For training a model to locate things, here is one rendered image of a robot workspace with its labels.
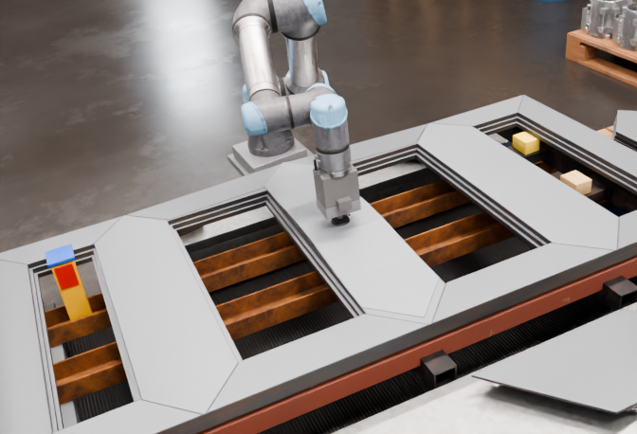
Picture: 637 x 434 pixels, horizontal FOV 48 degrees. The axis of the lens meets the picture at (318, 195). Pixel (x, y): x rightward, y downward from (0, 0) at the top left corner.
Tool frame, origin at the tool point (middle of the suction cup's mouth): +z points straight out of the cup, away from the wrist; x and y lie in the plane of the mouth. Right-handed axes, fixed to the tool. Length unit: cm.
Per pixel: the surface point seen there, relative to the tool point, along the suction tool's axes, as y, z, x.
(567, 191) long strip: 52, 0, -14
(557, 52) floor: 244, 86, 238
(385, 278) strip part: 0.5, -0.1, -22.9
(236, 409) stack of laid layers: -37, 2, -41
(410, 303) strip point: 1.4, 0.0, -32.5
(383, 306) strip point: -3.7, 0.0, -30.7
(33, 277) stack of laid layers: -69, 2, 18
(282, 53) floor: 92, 86, 353
